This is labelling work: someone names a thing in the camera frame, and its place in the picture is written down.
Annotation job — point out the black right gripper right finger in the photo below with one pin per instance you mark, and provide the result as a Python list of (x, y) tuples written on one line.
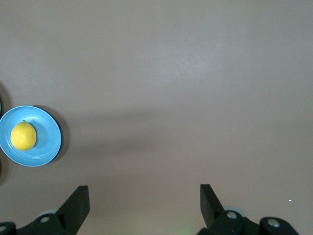
[(212, 213)]

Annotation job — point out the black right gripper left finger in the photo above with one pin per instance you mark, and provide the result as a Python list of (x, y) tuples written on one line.
[(71, 213)]

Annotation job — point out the yellow lemon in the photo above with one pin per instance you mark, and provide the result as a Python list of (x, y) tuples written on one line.
[(23, 136)]

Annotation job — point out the blue plate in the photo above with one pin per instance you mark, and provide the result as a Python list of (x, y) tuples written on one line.
[(46, 144)]

